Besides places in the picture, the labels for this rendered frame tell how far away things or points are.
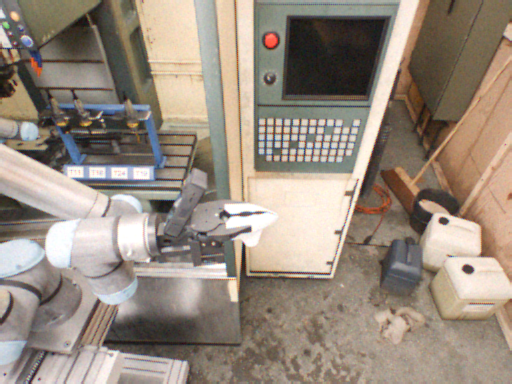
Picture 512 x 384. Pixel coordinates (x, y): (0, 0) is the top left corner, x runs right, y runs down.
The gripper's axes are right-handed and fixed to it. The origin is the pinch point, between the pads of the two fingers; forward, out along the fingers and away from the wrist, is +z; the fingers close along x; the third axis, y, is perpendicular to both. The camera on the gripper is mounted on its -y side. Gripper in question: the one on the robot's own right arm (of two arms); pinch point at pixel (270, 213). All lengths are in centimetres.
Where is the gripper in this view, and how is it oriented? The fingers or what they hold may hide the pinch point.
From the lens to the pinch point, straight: 54.9
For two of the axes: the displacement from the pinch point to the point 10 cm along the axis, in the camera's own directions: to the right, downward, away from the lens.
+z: 9.9, -0.9, 0.9
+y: 0.2, 8.0, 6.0
